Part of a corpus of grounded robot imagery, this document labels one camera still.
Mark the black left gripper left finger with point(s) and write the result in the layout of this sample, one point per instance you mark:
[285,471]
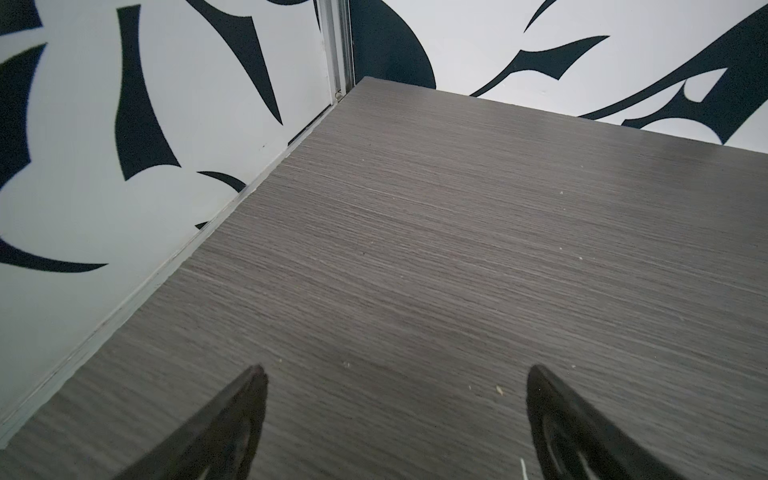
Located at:
[220,441]

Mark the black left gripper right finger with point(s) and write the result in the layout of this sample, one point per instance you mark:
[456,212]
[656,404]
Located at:
[573,440]

